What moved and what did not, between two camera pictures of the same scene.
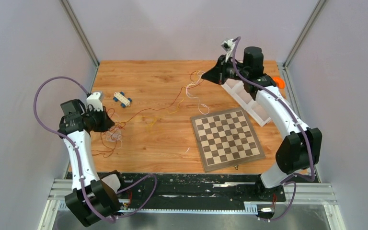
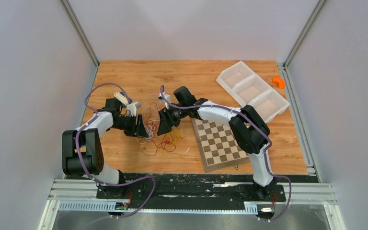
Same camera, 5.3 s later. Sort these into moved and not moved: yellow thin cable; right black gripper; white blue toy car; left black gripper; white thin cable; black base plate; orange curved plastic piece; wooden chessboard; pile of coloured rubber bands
Moved: right black gripper; yellow thin cable; white thin cable; left black gripper; pile of coloured rubber bands
Not moved: white blue toy car; orange curved plastic piece; wooden chessboard; black base plate
